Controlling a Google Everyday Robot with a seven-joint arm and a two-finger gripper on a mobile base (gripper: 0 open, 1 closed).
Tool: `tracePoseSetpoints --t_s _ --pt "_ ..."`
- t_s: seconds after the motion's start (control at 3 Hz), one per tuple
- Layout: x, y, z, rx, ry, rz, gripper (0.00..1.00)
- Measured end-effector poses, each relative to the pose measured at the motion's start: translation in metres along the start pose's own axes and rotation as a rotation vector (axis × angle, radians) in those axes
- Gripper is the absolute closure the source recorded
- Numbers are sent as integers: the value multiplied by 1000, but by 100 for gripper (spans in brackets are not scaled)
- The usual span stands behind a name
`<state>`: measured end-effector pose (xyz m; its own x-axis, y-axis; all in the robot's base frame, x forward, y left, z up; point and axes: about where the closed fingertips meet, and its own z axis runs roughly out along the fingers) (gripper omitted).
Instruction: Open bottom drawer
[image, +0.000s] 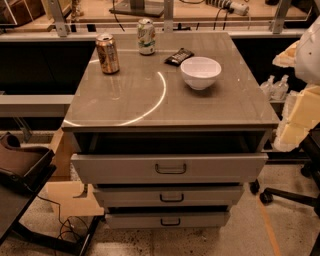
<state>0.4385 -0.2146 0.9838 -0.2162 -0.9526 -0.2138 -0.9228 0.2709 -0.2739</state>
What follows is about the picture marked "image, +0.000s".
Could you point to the grey bottom drawer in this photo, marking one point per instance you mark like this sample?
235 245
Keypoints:
167 220

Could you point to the grey drawer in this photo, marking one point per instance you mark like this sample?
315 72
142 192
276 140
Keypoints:
167 220
168 169
168 196

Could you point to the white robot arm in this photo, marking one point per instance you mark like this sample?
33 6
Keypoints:
301 112

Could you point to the grey drawer cabinet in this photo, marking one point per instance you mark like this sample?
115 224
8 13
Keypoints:
147 109

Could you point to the grey top drawer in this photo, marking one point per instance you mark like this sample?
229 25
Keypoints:
168 169

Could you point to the grey middle drawer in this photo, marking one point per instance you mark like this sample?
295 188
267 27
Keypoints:
168 196

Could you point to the white bowl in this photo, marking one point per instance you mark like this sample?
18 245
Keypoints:
200 72

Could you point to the black snack packet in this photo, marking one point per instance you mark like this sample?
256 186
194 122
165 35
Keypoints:
177 58

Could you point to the white green soda can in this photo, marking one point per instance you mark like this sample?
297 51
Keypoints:
146 36

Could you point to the gold soda can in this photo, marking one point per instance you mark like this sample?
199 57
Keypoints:
107 53

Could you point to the clear sanitizer bottle left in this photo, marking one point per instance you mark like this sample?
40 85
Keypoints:
267 86

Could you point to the clear sanitizer bottle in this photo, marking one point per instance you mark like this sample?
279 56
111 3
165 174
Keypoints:
280 88
267 86

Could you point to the beige foam block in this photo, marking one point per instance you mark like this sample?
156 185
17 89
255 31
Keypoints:
67 199

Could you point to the black monitor stand base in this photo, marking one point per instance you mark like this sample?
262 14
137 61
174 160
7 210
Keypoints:
144 8

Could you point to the clear sanitizer bottle right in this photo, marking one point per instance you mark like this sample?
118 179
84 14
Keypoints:
280 88

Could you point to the white power strip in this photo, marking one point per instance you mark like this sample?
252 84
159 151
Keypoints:
230 5

